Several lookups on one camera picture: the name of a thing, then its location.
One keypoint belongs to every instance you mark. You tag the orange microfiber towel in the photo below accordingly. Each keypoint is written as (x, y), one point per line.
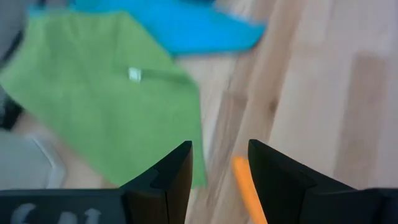
(247, 186)

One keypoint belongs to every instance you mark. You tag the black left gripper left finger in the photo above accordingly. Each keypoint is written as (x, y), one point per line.
(155, 199)

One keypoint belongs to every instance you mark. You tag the large green microfiber towel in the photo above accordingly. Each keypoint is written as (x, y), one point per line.
(93, 99)

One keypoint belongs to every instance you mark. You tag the light blue microfiber towel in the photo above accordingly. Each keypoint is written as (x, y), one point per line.
(192, 28)

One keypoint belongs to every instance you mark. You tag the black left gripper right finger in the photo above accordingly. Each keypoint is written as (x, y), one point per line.
(295, 196)

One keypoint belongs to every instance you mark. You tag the white hexagonal plant pot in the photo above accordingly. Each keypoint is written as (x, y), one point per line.
(25, 165)

